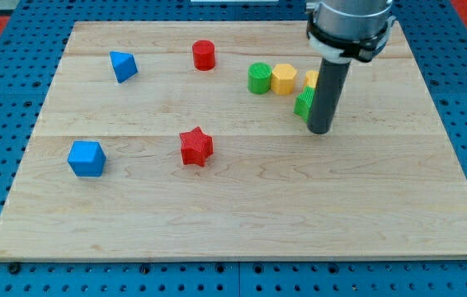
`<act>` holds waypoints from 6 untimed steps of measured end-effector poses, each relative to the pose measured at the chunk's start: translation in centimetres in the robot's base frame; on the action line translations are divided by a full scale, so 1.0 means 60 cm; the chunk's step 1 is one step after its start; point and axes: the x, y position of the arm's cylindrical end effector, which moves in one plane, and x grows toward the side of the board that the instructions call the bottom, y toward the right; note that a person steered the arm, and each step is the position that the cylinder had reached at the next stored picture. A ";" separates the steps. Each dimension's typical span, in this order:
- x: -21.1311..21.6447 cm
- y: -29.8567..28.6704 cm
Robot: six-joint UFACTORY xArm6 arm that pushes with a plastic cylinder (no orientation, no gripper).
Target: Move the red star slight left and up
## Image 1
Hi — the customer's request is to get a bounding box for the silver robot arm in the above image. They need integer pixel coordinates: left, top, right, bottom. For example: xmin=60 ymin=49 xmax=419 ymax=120
xmin=306 ymin=0 xmax=395 ymax=134

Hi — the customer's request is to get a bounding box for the green star block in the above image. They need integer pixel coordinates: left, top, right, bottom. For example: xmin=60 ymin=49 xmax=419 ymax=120
xmin=294 ymin=86 xmax=314 ymax=122

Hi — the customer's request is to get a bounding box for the blue triangular prism block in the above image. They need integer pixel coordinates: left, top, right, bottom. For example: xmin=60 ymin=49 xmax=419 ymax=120
xmin=110 ymin=51 xmax=138 ymax=83

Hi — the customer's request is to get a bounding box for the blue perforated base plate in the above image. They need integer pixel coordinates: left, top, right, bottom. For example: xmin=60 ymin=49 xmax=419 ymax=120
xmin=0 ymin=0 xmax=467 ymax=296

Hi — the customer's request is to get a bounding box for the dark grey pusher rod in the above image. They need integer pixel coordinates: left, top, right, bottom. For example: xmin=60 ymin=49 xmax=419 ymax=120
xmin=307 ymin=59 xmax=350 ymax=134

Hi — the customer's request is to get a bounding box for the red star block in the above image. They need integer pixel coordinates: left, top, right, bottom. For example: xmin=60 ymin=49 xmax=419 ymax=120
xmin=179 ymin=126 xmax=214 ymax=167

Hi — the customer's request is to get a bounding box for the green cylinder block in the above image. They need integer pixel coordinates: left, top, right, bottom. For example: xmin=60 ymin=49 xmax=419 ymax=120
xmin=248 ymin=62 xmax=272 ymax=94

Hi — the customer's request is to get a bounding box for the yellow hexagon block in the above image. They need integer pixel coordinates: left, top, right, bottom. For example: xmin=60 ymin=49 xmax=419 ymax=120
xmin=271 ymin=64 xmax=297 ymax=95

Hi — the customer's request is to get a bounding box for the red cylinder block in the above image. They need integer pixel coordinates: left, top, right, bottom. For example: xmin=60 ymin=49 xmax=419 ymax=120
xmin=191 ymin=40 xmax=215 ymax=71

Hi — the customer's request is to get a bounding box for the blue cube block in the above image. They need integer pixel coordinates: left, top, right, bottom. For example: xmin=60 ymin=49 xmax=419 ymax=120
xmin=68 ymin=140 xmax=106 ymax=177

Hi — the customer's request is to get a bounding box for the wooden board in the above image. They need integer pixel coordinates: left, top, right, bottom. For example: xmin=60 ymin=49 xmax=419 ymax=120
xmin=0 ymin=21 xmax=467 ymax=262

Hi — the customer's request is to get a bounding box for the yellow block behind rod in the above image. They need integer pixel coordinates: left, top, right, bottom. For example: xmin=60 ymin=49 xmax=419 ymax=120
xmin=303 ymin=70 xmax=318 ymax=89

